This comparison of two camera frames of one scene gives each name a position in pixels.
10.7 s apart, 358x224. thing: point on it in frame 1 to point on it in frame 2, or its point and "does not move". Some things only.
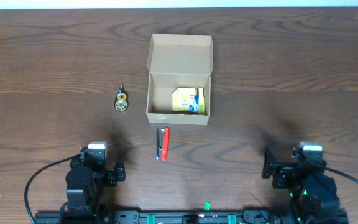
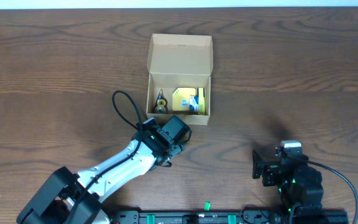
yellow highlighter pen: x=201 y=101 does not move
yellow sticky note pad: x=180 y=98 does not move
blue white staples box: x=193 y=103 does not move
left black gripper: x=117 y=173 to x=180 y=147
